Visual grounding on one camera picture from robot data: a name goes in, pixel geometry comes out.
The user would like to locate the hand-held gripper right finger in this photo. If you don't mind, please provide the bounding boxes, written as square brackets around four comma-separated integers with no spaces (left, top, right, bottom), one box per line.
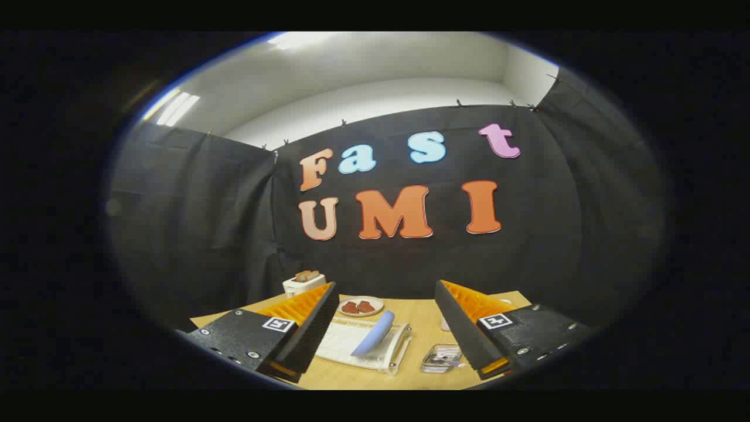
[435,280,598,380]

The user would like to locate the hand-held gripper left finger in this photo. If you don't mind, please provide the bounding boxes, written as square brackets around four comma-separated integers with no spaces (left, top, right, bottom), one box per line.
[186,281,340,384]

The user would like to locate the white wire dish rack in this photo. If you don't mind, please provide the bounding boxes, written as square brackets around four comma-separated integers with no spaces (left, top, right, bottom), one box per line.
[315,316,413,376]

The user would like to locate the metal wire basket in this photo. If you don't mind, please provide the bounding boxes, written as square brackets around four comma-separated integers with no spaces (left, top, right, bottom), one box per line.
[420,344,466,374]

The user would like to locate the blue plate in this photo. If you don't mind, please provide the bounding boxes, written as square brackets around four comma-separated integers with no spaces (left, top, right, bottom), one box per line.
[350,310,396,357]

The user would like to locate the white plate with meat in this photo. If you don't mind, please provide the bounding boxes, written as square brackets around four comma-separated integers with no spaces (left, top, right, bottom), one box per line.
[337,296,385,318]

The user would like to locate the white toaster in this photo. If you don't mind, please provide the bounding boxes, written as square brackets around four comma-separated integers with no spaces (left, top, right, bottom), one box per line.
[282,274,327,296]

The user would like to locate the black backdrop cloth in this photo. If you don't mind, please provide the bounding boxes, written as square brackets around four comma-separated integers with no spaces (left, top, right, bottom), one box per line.
[108,67,669,329]

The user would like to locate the ceiling light panel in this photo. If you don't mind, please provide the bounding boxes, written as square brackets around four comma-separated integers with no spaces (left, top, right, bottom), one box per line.
[155,91,201,127]

